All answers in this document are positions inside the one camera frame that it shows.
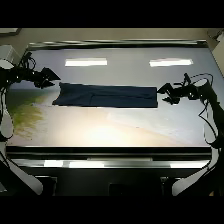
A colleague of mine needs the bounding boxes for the silver frame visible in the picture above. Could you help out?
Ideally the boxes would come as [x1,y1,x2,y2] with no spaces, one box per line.
[6,146,214,197]

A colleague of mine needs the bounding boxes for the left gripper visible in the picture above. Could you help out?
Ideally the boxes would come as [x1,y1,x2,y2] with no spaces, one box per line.
[32,67,62,90]

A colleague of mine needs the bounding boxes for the dark blue pants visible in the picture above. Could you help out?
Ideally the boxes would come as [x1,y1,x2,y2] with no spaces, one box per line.
[52,82,159,109]

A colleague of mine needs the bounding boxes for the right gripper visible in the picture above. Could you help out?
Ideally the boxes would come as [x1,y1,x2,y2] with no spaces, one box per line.
[156,83,190,106]

